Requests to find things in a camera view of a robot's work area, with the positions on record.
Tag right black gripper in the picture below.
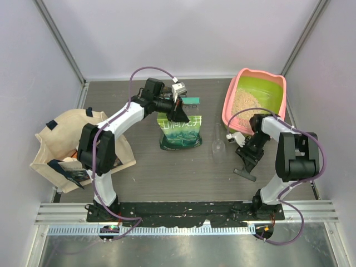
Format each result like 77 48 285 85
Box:
236 132 270 172

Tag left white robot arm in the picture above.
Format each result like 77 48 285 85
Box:
77 78 189 222

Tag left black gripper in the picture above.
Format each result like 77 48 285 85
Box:
153 94 189 122

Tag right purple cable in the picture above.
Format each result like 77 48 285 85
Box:
225 110 327 246

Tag items inside tote bag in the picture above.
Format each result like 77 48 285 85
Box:
62 150 78 162

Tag teal rectangular box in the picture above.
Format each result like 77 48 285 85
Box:
182 97 200 105

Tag green cat litter bag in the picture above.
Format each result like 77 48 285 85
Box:
157 113 202 151

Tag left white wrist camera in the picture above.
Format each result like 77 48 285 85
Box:
171 82 187 102

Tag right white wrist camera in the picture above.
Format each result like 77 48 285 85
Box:
226 132 246 147

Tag clear plastic scoop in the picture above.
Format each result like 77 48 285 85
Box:
211 123 226 164

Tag aluminium frame rail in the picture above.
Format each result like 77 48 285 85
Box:
35 200 339 239

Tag pink green litter box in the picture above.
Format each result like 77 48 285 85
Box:
221 68 286 135

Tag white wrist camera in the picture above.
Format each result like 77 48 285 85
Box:
171 82 187 102
226 132 246 147

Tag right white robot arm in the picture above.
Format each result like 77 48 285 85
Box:
231 114 320 220

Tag black bag clip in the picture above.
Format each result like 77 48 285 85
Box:
233 169 256 182

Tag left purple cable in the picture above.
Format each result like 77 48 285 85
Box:
91 66 179 243

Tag beige canvas tote bag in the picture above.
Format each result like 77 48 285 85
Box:
29 107 137 194

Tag cat litter granules pile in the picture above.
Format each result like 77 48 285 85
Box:
231 89 266 122

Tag purple cable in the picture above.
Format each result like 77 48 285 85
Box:
91 66 179 243
225 110 327 246

